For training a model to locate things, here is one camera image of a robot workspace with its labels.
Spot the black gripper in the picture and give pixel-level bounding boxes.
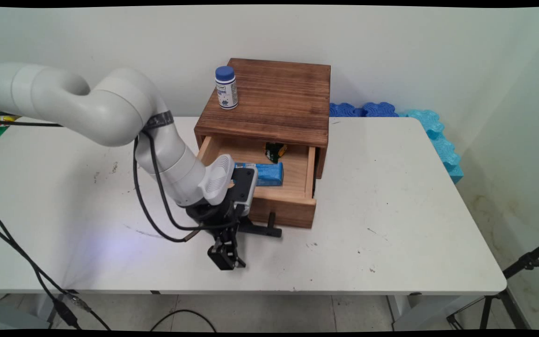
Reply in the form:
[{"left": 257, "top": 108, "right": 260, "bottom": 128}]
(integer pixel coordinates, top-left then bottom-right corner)
[{"left": 185, "top": 198, "right": 254, "bottom": 271}]

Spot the wooden drawer with black handle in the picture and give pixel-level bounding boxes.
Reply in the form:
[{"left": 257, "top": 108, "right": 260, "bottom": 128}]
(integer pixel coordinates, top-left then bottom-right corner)
[{"left": 197, "top": 135, "right": 317, "bottom": 238}]

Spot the blue snack packet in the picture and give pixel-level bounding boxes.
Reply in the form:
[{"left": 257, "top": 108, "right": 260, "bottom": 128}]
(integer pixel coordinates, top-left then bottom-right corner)
[{"left": 233, "top": 162, "right": 284, "bottom": 187}]

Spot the green yellow snack packet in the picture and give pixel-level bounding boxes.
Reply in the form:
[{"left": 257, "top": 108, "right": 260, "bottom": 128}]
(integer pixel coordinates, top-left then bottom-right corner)
[{"left": 263, "top": 142, "right": 288, "bottom": 165}]

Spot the brown wooden drawer cabinet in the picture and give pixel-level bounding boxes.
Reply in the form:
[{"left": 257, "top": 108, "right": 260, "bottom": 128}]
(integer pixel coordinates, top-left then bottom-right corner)
[{"left": 194, "top": 58, "right": 332, "bottom": 180}]

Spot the white bottle with blue cap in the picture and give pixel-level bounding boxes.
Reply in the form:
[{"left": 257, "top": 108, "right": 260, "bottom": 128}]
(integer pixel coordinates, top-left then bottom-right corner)
[{"left": 215, "top": 66, "right": 240, "bottom": 110}]

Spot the dark blue foam mat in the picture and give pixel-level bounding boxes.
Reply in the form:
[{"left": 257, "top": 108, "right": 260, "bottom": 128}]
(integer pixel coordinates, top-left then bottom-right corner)
[{"left": 329, "top": 102, "right": 399, "bottom": 118}]

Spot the white table leg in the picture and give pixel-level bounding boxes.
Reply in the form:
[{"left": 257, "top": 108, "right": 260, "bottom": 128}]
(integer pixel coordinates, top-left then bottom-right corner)
[{"left": 386, "top": 294, "right": 486, "bottom": 331}]

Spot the light blue foam mat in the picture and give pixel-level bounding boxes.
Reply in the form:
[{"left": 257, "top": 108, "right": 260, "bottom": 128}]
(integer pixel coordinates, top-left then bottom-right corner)
[{"left": 397, "top": 110, "right": 465, "bottom": 184}]

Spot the black tripod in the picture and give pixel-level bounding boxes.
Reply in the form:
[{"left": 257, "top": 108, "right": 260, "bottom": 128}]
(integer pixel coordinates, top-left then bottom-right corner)
[{"left": 446, "top": 236, "right": 539, "bottom": 331}]

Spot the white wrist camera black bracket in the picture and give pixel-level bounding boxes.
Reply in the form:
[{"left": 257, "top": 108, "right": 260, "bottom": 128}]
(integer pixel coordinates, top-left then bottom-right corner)
[{"left": 229, "top": 166, "right": 259, "bottom": 217}]

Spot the black looped floor cable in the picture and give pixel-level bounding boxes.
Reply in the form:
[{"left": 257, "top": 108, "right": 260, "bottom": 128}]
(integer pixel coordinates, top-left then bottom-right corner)
[{"left": 150, "top": 309, "right": 217, "bottom": 332}]

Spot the black arm cable with plug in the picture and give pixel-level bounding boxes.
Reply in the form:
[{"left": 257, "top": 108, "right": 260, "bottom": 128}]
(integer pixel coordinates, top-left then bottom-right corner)
[{"left": 0, "top": 119, "right": 202, "bottom": 243}]

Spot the black strap on arm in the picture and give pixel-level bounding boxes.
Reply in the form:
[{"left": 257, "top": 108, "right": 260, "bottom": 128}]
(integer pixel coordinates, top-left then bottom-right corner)
[{"left": 142, "top": 110, "right": 175, "bottom": 132}]

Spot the thin black hanging cable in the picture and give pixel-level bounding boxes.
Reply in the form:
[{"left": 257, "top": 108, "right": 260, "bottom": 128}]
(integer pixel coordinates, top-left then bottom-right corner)
[{"left": 0, "top": 220, "right": 83, "bottom": 331}]

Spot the black cable with connector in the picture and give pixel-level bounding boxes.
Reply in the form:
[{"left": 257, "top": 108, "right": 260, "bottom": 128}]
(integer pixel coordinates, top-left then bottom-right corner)
[{"left": 0, "top": 210, "right": 112, "bottom": 331}]

